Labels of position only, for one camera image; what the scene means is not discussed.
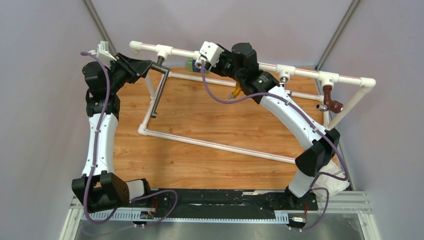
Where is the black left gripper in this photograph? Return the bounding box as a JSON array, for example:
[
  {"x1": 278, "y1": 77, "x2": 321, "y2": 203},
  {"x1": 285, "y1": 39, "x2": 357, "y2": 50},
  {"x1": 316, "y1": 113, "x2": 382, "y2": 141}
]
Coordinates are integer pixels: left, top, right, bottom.
[{"x1": 107, "y1": 53, "x2": 153, "y2": 94}]

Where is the dark grey long faucet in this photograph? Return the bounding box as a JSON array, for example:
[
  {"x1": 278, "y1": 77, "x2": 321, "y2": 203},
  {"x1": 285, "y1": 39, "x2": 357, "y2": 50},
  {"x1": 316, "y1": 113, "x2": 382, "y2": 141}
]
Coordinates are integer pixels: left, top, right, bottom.
[{"x1": 150, "y1": 56, "x2": 170, "y2": 118}]

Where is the white PVC pipe frame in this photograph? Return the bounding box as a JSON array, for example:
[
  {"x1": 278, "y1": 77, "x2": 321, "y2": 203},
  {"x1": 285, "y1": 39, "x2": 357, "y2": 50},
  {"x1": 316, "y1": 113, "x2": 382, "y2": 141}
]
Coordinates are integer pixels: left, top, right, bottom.
[{"x1": 129, "y1": 41, "x2": 376, "y2": 164}]

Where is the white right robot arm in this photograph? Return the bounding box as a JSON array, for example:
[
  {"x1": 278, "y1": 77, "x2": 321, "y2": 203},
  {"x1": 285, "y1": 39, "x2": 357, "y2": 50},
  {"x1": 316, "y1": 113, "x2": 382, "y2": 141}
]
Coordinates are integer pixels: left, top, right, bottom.
[{"x1": 196, "y1": 41, "x2": 340, "y2": 210}]

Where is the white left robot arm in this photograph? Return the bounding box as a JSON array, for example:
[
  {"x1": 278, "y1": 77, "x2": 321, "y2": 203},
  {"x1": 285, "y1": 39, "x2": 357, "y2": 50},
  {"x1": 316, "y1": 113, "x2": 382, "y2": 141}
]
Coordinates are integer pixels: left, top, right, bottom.
[{"x1": 71, "y1": 54, "x2": 153, "y2": 214}]

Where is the yellow faucet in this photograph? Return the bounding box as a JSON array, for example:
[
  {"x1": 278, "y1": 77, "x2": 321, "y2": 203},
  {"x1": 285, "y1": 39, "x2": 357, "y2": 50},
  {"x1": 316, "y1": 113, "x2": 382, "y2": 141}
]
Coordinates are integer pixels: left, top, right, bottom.
[{"x1": 227, "y1": 82, "x2": 242, "y2": 100}]

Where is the green blue small box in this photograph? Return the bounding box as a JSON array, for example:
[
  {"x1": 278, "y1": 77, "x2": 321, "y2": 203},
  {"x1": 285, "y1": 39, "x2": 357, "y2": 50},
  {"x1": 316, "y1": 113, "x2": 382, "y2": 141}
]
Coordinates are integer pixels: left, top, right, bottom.
[{"x1": 187, "y1": 58, "x2": 202, "y2": 73}]

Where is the chrome faucet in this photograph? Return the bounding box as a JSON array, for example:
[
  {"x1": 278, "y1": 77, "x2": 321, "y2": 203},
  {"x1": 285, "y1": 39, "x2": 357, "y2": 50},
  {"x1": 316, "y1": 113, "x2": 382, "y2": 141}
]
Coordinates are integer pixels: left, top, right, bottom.
[{"x1": 279, "y1": 76, "x2": 293, "y2": 96}]

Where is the brown faucet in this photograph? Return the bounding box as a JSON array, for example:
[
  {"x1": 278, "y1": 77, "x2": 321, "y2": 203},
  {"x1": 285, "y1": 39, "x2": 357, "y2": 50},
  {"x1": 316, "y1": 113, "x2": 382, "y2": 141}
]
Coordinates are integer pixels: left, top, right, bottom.
[{"x1": 316, "y1": 85, "x2": 344, "y2": 114}]

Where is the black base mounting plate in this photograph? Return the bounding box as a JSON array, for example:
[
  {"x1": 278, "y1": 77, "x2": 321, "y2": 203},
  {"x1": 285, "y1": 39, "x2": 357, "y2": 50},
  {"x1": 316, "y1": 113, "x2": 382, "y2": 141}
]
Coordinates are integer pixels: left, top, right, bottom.
[{"x1": 129, "y1": 188, "x2": 318, "y2": 220}]

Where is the white thread seal tape roll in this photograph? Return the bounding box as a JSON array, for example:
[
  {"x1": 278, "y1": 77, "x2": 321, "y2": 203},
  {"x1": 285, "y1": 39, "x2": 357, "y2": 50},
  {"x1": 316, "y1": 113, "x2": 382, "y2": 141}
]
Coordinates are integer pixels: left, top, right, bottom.
[{"x1": 312, "y1": 160, "x2": 350, "y2": 198}]

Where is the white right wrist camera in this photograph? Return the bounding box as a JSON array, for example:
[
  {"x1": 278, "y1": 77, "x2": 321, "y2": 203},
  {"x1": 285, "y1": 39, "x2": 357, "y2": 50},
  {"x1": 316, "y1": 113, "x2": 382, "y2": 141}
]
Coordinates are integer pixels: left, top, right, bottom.
[{"x1": 196, "y1": 41, "x2": 224, "y2": 67}]

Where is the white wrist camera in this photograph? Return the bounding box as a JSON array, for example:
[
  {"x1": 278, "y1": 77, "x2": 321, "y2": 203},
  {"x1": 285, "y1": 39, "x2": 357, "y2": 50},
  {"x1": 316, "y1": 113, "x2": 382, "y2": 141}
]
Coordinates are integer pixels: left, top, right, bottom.
[
  {"x1": 88, "y1": 40, "x2": 117, "y2": 66},
  {"x1": 196, "y1": 41, "x2": 224, "y2": 67}
]

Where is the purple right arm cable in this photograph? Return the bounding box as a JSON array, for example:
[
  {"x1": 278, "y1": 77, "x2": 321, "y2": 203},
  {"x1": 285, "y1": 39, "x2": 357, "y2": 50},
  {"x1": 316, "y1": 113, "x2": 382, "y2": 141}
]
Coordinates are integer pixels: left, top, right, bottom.
[{"x1": 200, "y1": 59, "x2": 349, "y2": 232}]

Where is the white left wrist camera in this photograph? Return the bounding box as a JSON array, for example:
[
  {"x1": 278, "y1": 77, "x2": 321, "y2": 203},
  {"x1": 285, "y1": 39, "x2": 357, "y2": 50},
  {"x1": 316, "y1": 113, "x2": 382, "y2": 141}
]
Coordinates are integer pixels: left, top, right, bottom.
[{"x1": 88, "y1": 40, "x2": 117, "y2": 66}]

